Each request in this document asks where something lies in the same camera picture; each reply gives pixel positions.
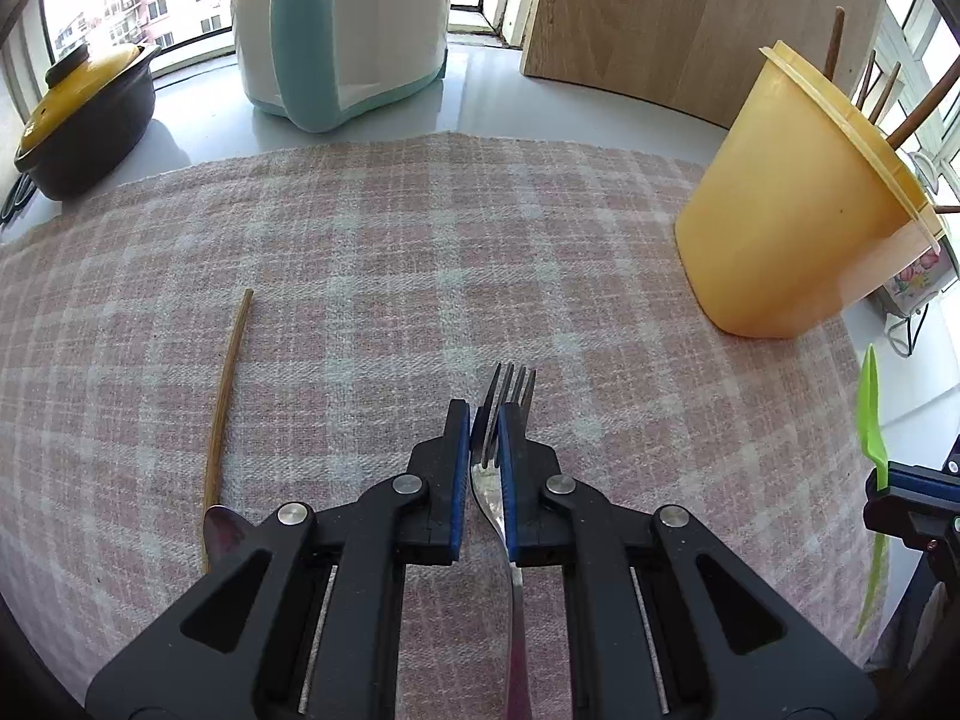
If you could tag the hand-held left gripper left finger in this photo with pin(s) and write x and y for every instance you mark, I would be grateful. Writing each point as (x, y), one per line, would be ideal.
(457, 517)

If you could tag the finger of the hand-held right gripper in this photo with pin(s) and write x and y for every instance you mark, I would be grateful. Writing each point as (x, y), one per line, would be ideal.
(922, 499)

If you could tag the floral white rice cooker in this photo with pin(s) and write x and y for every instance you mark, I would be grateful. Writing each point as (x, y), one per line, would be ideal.
(919, 281)

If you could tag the large oak wooden board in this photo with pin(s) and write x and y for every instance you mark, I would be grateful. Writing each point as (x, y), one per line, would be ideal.
(675, 15)

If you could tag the yellow plastic container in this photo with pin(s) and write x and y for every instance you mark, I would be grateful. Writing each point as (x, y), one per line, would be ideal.
(787, 225)

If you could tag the white teal electric pot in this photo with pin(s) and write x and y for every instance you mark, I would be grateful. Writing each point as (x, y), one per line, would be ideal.
(375, 15)

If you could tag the green plastic knife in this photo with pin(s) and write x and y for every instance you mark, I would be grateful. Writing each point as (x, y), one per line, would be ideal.
(868, 405)

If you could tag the black casserole pot yellow lid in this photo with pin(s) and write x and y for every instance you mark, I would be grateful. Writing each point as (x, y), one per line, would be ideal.
(82, 142)

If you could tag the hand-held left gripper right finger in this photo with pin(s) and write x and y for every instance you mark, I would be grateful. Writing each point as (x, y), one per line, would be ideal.
(511, 495)

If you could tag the pink checked cloth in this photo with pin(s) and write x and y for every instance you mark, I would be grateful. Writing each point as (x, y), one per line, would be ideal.
(375, 277)

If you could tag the metal fork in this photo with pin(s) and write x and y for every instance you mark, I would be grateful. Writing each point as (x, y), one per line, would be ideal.
(517, 652)

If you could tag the metal spoon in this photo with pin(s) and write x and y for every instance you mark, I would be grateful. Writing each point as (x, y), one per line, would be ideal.
(225, 536)

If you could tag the black scissors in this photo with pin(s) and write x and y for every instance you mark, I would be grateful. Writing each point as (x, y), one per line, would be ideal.
(19, 199)

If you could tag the brown wooden chopstick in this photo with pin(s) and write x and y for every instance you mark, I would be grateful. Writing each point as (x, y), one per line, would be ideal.
(887, 90)
(946, 208)
(835, 45)
(868, 79)
(225, 405)
(926, 109)

